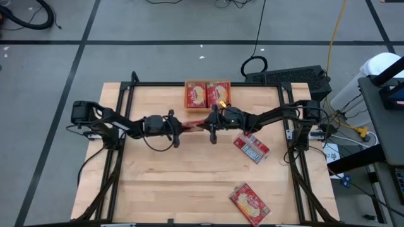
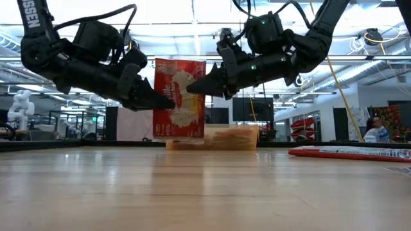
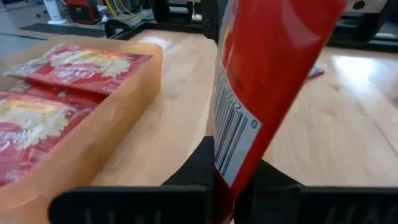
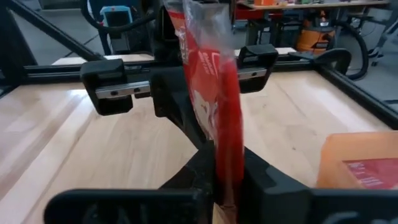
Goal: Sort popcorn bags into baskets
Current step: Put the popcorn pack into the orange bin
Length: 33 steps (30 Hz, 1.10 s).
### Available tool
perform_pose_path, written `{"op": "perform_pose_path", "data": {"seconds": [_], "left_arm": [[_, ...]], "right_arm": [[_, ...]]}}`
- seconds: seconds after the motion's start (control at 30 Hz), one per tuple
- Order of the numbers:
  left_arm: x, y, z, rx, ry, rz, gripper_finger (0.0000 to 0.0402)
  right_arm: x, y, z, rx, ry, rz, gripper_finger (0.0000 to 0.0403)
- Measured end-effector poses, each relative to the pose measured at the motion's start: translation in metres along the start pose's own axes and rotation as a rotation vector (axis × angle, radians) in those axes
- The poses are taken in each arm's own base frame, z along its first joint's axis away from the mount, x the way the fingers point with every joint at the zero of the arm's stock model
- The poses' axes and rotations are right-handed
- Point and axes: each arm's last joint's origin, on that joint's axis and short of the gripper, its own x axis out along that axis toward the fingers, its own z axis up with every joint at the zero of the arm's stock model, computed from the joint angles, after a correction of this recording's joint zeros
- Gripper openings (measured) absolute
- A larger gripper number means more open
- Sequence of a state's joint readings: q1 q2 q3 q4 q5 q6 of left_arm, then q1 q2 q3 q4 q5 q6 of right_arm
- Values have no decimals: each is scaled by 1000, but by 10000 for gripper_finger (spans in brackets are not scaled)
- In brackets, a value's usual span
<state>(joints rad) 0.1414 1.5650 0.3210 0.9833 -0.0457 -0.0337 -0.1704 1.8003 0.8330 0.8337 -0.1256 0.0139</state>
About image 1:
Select tangled black floor cables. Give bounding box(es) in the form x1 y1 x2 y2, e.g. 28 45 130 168
214 0 254 9

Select white paper sheet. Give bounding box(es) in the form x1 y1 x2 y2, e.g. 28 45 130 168
321 143 345 173

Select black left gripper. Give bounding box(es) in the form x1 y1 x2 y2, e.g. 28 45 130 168
143 109 190 149

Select black hanging power cable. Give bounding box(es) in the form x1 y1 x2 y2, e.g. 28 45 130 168
240 0 269 78

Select black keyboard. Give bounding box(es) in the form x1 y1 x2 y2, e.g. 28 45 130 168
393 166 404 206

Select grey desk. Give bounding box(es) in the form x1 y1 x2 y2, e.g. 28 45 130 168
357 75 404 167

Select orange translucent plastic basket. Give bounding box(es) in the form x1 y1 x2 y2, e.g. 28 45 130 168
184 79 232 114

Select black aluminium table frame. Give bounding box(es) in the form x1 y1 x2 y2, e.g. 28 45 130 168
74 71 341 225

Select yellow hanging power cable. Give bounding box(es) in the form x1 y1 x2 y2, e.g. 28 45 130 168
324 0 348 110

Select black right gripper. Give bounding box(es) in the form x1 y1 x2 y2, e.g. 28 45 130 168
197 105 246 145

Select black monitor stand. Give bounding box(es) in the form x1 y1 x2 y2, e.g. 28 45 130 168
371 55 404 110

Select yellow power plug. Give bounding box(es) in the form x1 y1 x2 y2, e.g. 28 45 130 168
353 125 371 142

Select white plastic bin bag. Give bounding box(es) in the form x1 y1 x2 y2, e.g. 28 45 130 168
330 52 404 111

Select black vacuum hose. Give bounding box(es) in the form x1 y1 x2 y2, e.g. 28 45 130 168
0 0 55 31

